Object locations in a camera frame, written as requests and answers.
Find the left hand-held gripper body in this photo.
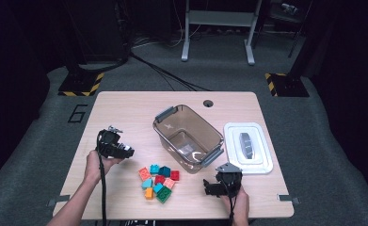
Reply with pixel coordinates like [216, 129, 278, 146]
[95, 124, 125, 159]

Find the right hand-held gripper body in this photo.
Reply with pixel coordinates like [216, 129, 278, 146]
[215, 162, 244, 200]

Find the coral toy block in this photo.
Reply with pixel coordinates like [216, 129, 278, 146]
[137, 167, 152, 182]

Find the clear brown storage box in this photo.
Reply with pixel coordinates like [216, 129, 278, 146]
[152, 104, 226, 174]

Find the person's left hand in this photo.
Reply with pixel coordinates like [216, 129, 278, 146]
[83, 150, 123, 186]

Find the person's right hand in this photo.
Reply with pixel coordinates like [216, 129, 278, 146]
[220, 186, 251, 219]

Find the white box lid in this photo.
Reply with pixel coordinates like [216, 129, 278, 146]
[223, 121, 274, 175]

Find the dark teal toy block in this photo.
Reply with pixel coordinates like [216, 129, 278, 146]
[158, 166, 172, 178]

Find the salmon toy block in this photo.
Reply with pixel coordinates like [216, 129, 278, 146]
[163, 177, 176, 190]

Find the green toy block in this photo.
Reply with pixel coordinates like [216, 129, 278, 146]
[155, 186, 173, 204]

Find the black equipment cabinet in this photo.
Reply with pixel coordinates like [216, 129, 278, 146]
[63, 0, 133, 65]

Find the grey device on stand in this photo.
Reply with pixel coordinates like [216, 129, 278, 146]
[280, 2, 299, 16]

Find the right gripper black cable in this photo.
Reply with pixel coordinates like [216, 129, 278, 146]
[227, 180, 237, 226]

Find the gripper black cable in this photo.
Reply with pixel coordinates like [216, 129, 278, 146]
[227, 180, 237, 226]
[96, 130, 108, 226]

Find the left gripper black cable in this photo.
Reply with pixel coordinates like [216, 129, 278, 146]
[96, 130, 108, 226]

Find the grey table edge bracket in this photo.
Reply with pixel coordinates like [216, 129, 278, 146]
[277, 193, 301, 205]
[47, 194, 71, 207]

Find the black yellow striped base plate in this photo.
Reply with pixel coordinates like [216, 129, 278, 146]
[57, 72, 105, 98]
[264, 73, 311, 98]

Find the black floor cable bundle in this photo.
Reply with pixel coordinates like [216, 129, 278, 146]
[128, 52, 212, 92]

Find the white floor cable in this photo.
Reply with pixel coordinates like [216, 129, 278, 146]
[131, 29, 185, 50]

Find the white desk frame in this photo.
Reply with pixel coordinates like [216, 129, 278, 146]
[181, 0, 264, 66]

